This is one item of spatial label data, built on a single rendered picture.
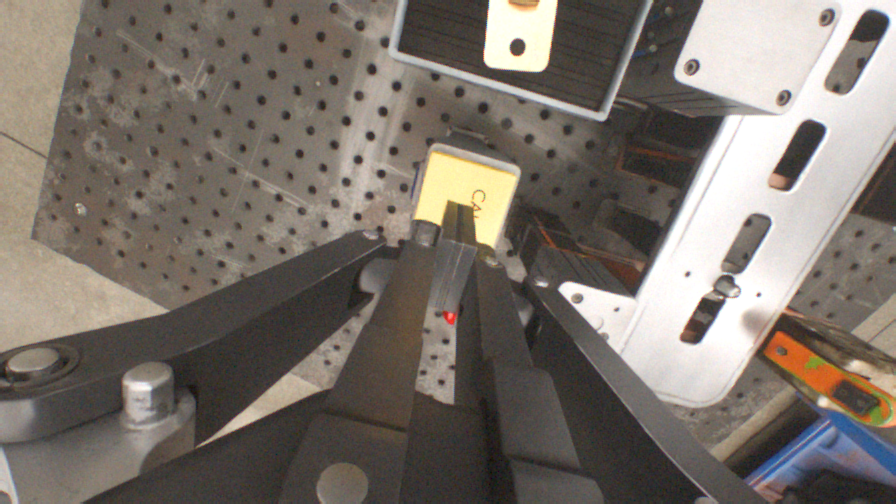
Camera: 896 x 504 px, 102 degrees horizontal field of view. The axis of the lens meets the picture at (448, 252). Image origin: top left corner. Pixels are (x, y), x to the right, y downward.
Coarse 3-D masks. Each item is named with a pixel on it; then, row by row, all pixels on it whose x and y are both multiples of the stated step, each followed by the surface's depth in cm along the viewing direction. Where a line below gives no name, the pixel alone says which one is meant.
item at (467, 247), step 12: (468, 216) 18; (468, 228) 16; (468, 240) 14; (456, 252) 14; (468, 252) 14; (456, 264) 14; (468, 264) 14; (456, 276) 14; (456, 288) 14; (444, 300) 15; (456, 300) 15
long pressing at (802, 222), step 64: (832, 64) 35; (768, 128) 38; (832, 128) 37; (704, 192) 40; (768, 192) 40; (832, 192) 39; (704, 256) 42; (768, 256) 42; (640, 320) 46; (768, 320) 45; (704, 384) 48
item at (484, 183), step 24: (432, 168) 25; (456, 168) 24; (480, 168) 24; (432, 192) 25; (456, 192) 25; (480, 192) 25; (504, 192) 25; (432, 216) 26; (480, 216) 26; (480, 240) 26
